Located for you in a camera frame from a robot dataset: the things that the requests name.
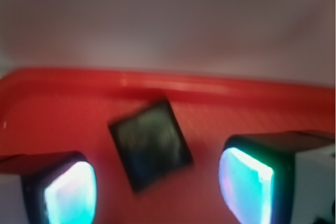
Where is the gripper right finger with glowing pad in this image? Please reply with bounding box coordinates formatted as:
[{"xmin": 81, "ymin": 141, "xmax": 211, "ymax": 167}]
[{"xmin": 218, "ymin": 130, "xmax": 335, "ymax": 223}]

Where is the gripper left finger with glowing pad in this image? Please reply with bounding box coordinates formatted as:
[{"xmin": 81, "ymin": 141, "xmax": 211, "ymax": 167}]
[{"xmin": 1, "ymin": 152, "xmax": 97, "ymax": 223}]

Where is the black box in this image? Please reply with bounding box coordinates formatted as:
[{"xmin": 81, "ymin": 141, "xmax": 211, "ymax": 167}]
[{"xmin": 108, "ymin": 99, "xmax": 194, "ymax": 193}]

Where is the red plastic tray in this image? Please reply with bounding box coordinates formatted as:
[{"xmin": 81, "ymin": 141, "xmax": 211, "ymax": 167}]
[{"xmin": 1, "ymin": 69, "xmax": 335, "ymax": 223}]

